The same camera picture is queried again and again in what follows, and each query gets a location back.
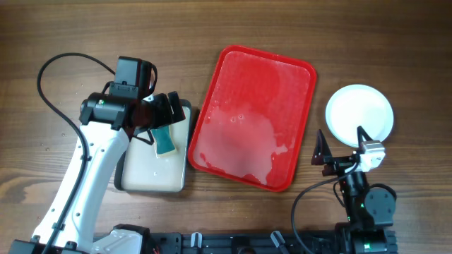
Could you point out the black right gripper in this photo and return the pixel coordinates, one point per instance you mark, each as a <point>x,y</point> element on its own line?
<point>323,155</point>

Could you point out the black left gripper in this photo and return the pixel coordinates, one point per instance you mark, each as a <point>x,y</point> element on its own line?
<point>166,115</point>

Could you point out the green yellow sponge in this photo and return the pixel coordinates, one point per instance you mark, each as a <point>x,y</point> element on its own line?
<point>164,144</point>

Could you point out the white plate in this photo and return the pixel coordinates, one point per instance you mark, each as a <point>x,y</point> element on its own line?
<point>359,105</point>

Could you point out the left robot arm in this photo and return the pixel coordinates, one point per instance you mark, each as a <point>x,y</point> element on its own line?
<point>109,122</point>

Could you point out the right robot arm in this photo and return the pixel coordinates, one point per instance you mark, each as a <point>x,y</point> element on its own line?
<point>369,207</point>

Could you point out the black water tray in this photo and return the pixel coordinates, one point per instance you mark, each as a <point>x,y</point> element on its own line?
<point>142,169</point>

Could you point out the red plastic tray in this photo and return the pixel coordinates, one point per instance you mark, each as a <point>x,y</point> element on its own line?
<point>251,125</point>

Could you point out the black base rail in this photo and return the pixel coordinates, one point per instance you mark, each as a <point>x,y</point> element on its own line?
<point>229,243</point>

